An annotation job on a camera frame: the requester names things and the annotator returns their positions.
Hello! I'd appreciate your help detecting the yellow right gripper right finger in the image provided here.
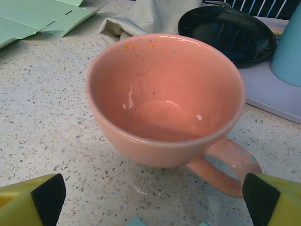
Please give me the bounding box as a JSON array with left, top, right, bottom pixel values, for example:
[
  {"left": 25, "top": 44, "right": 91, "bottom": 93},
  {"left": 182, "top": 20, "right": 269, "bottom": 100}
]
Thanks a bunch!
[{"left": 242, "top": 173, "right": 301, "bottom": 226}]

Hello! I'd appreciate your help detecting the lavender tray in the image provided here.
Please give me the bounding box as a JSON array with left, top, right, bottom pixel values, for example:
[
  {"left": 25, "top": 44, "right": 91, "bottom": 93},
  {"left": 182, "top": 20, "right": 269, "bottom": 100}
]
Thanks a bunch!
[{"left": 239, "top": 16, "right": 301, "bottom": 125}]

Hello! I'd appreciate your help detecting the beige cloth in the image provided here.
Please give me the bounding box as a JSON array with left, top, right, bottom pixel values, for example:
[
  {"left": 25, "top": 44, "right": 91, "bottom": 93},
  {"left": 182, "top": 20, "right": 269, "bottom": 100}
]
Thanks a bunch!
[{"left": 98, "top": 0, "right": 206, "bottom": 46}]

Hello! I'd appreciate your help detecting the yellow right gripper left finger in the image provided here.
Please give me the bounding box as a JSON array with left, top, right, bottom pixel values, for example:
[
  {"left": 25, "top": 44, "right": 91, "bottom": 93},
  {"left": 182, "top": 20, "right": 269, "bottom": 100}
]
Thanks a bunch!
[{"left": 0, "top": 173, "right": 67, "bottom": 226}]

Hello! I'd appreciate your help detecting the green paper box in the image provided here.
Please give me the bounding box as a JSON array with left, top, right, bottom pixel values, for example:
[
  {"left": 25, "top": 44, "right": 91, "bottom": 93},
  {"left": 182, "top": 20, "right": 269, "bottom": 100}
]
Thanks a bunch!
[{"left": 0, "top": 0, "right": 106, "bottom": 49}]

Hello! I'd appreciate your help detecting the light blue paper box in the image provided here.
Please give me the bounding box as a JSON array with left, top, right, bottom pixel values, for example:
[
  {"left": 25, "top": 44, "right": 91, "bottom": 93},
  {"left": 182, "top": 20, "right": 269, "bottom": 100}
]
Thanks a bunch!
[{"left": 127, "top": 216, "right": 209, "bottom": 226}]

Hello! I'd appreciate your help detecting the black plate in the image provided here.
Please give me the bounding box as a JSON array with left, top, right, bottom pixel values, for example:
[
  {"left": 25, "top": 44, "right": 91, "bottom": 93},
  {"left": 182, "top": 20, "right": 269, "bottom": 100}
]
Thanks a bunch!
[{"left": 177, "top": 6, "right": 277, "bottom": 69}]

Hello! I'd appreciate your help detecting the pink speckled ceramic cup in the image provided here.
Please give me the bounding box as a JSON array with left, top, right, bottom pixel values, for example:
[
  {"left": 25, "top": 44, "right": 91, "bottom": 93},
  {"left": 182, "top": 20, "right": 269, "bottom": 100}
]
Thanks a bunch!
[{"left": 86, "top": 32, "right": 263, "bottom": 199}]

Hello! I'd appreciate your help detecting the light blue mug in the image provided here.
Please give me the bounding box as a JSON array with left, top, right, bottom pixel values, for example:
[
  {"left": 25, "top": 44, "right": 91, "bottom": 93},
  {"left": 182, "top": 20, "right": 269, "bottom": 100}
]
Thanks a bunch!
[{"left": 270, "top": 2, "right": 301, "bottom": 86}]

